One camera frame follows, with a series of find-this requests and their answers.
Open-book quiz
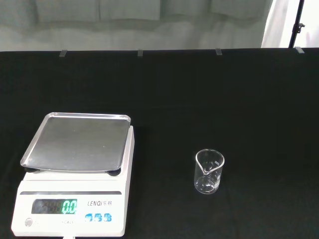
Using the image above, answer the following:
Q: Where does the black bench cloth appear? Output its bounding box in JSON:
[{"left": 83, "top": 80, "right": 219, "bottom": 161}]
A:
[{"left": 0, "top": 46, "right": 319, "bottom": 239}]

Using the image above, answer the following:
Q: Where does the white electronic balance, steel pan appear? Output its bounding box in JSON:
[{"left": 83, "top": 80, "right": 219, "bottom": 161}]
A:
[{"left": 10, "top": 112, "right": 136, "bottom": 239}]

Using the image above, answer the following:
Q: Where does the black tripod stand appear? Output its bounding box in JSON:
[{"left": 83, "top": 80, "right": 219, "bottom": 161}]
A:
[{"left": 288, "top": 0, "right": 306, "bottom": 48}]

